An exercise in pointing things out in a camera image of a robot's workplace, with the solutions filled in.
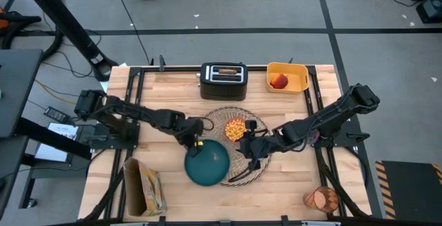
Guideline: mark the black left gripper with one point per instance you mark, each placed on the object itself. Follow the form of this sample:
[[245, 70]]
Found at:
[[191, 131]]

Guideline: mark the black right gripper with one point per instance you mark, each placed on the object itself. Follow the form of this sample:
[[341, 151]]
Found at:
[[260, 144]]

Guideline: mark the teal plate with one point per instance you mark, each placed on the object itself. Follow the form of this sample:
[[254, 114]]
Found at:
[[207, 165]]

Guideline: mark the patterned bowl red inside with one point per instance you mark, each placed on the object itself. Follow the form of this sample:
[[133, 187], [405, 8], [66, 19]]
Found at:
[[235, 129]]

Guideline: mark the red yellow apple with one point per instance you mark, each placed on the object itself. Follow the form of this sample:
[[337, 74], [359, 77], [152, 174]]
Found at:
[[279, 81]]

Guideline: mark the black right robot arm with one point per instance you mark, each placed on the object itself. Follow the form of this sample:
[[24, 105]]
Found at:
[[331, 115]]

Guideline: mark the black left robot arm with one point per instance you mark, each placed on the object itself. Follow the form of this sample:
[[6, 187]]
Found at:
[[145, 113]]

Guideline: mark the yellow cereal puffs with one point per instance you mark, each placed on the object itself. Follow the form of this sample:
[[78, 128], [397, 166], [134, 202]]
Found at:
[[235, 130]]

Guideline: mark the round woven placemat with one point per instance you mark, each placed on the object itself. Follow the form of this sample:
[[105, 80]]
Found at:
[[217, 115]]

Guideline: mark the black toaster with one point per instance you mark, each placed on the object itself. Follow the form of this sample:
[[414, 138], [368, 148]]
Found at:
[[223, 89]]

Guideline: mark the clear glass tumbler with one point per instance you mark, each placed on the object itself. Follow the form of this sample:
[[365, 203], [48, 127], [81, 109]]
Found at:
[[315, 139]]

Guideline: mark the brown toast slice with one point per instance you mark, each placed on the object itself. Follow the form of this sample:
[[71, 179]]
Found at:
[[228, 71]]

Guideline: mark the yellow plastic bin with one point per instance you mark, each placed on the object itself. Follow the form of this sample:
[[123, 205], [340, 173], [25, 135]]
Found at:
[[297, 81]]

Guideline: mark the amber patterned cup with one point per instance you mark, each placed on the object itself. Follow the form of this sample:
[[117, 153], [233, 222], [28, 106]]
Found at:
[[321, 200]]

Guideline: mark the white paper sheet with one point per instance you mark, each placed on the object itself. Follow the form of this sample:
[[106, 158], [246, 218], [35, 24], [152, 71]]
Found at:
[[55, 146]]

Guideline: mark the black power brick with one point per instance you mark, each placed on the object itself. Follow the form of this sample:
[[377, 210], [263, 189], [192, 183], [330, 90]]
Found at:
[[57, 114]]

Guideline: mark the black hazard striped mat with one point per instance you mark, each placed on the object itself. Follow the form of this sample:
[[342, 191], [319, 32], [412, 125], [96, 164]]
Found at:
[[411, 191]]

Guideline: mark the black desk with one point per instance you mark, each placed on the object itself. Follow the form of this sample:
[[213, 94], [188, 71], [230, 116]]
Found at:
[[17, 87]]

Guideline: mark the black orange vacuum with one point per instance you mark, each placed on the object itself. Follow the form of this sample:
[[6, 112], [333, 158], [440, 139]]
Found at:
[[14, 22]]

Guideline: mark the black rig frame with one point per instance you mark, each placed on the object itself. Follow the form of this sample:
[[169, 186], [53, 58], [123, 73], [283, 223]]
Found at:
[[179, 68]]

